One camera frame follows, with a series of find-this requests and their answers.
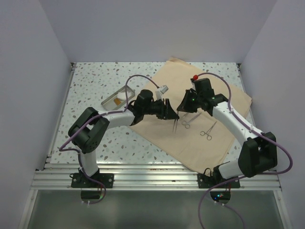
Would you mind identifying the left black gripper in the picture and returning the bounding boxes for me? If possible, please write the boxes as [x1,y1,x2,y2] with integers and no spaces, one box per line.
[142,98,179,120]

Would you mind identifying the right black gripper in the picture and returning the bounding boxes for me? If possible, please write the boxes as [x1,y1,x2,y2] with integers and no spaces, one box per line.
[177,90,203,114]

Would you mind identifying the steel scissors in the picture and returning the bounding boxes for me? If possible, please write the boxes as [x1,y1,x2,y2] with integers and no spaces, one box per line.
[182,113,201,129]

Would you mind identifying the steel forceps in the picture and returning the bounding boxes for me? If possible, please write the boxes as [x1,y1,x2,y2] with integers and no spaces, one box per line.
[200,121,217,141]

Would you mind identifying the beige cloth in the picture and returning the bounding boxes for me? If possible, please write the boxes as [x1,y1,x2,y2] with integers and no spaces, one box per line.
[131,58,252,173]

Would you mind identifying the white gauze pad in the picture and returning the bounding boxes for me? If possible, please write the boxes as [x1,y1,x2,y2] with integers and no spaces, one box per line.
[117,92,128,101]

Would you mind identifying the metal tray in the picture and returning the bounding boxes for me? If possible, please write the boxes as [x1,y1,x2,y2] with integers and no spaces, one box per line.
[101,86,135,111]

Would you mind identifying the brown plaster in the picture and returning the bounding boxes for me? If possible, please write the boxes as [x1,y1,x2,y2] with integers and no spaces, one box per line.
[113,98,122,105]

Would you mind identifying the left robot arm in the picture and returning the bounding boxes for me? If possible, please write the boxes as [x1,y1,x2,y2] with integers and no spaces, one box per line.
[68,89,179,187]

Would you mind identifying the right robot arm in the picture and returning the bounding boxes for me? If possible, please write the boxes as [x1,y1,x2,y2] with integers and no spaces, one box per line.
[177,76,277,187]

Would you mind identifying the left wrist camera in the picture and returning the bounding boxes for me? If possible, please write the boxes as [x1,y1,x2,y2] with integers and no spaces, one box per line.
[155,85,168,100]

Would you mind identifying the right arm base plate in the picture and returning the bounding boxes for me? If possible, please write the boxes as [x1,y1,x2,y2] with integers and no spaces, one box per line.
[197,168,241,188]

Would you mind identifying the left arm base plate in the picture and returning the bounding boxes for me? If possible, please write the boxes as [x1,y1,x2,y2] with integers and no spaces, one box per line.
[69,171,114,188]

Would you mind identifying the aluminium rail frame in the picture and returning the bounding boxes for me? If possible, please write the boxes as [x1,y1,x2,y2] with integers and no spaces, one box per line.
[20,62,291,229]

